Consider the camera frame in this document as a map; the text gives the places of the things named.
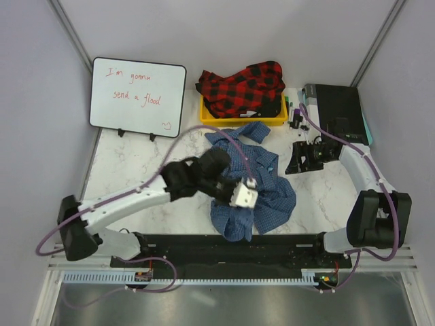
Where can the blue checkered long sleeve shirt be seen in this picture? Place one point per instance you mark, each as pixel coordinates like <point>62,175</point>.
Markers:
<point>276,197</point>

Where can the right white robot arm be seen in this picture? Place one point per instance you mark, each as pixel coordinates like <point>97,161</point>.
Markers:
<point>378,220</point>

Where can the purple cap marker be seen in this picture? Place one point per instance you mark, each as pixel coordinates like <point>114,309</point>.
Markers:
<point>296,120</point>

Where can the black notebook stack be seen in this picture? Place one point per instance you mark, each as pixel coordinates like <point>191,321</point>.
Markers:
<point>339,113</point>

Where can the white dry-erase board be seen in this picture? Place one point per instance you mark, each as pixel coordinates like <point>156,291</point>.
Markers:
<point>135,96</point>

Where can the yellow plastic bin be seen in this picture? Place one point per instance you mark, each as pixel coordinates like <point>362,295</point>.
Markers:
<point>207,119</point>

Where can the red black plaid shirt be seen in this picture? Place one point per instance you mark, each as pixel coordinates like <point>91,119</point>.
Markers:
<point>252,92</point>

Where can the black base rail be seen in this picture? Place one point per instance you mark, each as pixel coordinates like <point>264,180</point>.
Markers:
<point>213,256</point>

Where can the white slotted cable duct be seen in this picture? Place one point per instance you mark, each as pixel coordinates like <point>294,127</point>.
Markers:
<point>134,278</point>

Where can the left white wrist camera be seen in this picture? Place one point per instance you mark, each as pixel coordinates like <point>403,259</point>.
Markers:
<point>245,194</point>

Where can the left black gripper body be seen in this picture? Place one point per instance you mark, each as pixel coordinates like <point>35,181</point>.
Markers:
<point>219,187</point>

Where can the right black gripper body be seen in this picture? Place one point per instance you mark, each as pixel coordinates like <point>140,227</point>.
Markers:
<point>315,155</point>

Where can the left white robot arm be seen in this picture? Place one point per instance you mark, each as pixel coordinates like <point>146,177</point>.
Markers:
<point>84,233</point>

